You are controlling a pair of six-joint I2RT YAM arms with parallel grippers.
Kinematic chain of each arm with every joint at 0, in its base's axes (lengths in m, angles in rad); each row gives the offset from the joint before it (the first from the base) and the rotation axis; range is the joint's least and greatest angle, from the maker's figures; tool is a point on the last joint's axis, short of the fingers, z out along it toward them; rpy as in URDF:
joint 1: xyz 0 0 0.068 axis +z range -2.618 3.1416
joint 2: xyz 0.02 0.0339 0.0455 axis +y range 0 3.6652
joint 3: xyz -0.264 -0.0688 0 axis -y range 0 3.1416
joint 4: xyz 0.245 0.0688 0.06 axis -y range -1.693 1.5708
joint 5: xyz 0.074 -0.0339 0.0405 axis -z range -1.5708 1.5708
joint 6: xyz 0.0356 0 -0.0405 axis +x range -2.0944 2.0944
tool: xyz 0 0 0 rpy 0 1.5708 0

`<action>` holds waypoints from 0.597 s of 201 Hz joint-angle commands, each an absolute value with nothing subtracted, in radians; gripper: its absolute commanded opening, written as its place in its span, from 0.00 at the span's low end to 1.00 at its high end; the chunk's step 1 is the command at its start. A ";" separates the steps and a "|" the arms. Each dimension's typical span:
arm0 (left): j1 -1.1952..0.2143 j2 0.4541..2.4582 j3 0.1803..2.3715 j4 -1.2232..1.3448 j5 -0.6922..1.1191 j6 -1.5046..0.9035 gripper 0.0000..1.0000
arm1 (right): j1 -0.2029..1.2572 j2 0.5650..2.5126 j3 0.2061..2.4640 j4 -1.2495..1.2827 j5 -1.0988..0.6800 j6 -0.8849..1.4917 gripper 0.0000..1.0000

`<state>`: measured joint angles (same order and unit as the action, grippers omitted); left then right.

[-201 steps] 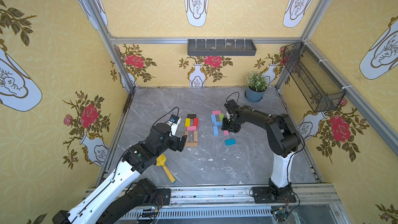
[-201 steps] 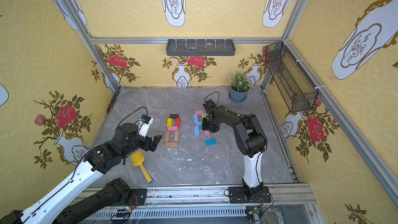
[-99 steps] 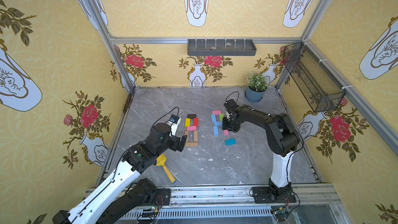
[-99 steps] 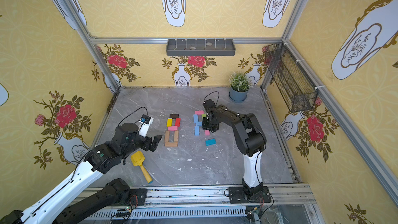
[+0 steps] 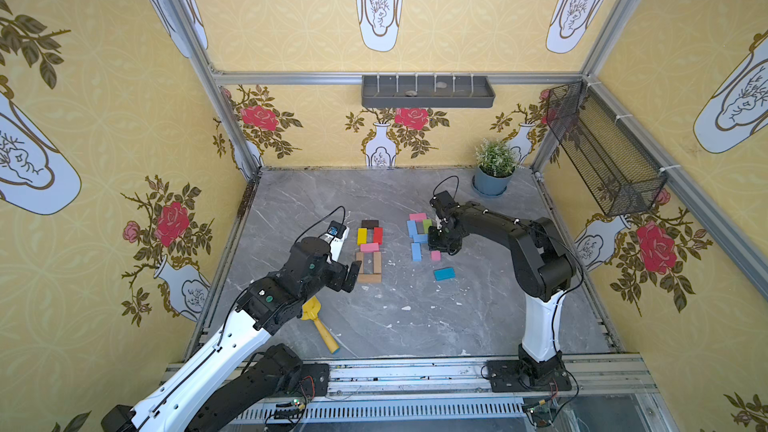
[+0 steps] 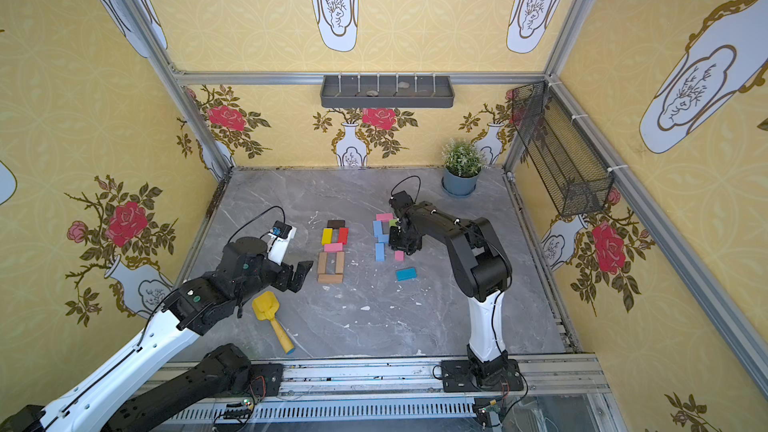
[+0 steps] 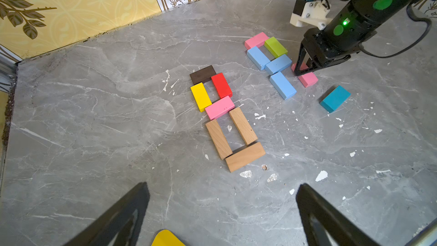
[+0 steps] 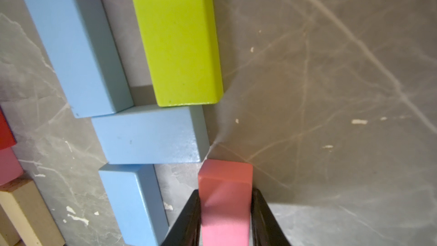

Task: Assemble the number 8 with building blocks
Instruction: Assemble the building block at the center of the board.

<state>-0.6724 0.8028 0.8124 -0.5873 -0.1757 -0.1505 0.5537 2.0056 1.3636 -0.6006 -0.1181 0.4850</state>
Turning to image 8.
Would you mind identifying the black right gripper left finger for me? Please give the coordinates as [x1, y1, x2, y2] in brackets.
[161, 190, 201, 246]

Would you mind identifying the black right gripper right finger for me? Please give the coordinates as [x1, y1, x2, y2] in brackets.
[251, 188, 291, 246]

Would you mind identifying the pink block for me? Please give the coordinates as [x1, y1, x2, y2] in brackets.
[198, 159, 253, 246]
[0, 148, 24, 186]

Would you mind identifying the light blue short block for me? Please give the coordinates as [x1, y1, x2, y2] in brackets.
[99, 164, 169, 246]

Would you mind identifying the natural wood block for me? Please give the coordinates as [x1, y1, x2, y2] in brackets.
[1, 178, 66, 246]
[0, 208, 21, 246]

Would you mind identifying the red block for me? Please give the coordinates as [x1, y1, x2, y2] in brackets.
[0, 110, 17, 150]

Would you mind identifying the green block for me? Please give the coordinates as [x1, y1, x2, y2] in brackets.
[133, 0, 224, 107]

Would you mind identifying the light blue long block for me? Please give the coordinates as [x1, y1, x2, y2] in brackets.
[24, 0, 134, 118]

